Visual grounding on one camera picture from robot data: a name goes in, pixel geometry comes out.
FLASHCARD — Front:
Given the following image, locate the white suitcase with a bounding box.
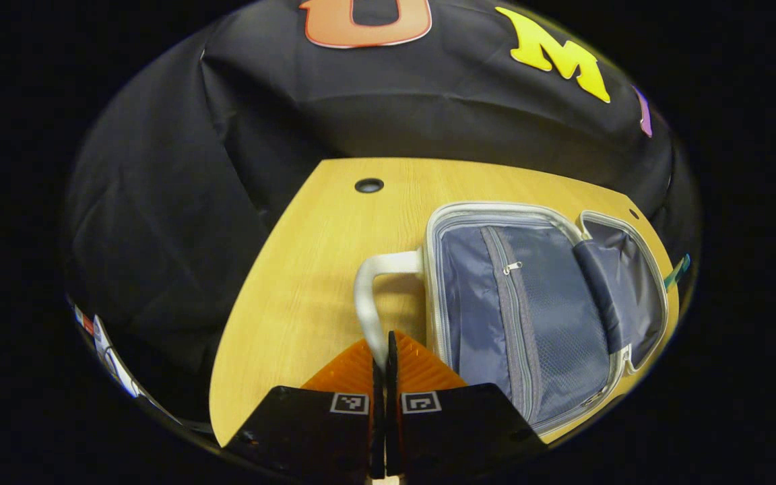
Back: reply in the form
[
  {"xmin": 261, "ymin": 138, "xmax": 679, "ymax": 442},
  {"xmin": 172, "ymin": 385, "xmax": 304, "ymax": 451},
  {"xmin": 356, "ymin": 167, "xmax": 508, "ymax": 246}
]
[{"xmin": 353, "ymin": 200, "xmax": 672, "ymax": 440}]

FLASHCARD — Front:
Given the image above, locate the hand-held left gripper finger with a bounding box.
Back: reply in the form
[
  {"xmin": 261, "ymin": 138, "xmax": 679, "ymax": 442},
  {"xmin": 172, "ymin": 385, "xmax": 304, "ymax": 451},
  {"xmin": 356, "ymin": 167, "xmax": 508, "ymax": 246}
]
[
  {"xmin": 222, "ymin": 337, "xmax": 387, "ymax": 480},
  {"xmin": 386, "ymin": 329, "xmax": 550, "ymax": 479}
]

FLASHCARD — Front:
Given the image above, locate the colourful background clutter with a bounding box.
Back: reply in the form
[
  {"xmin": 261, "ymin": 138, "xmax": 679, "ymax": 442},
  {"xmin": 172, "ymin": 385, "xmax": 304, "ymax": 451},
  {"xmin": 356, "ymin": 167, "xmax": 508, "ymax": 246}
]
[{"xmin": 70, "ymin": 302, "xmax": 183, "ymax": 426}]

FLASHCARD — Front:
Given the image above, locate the black backdrop cloth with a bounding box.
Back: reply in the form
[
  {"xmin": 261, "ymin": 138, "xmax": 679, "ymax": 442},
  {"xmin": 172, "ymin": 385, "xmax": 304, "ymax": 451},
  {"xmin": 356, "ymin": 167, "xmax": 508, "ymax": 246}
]
[{"xmin": 65, "ymin": 0, "xmax": 695, "ymax": 432}]

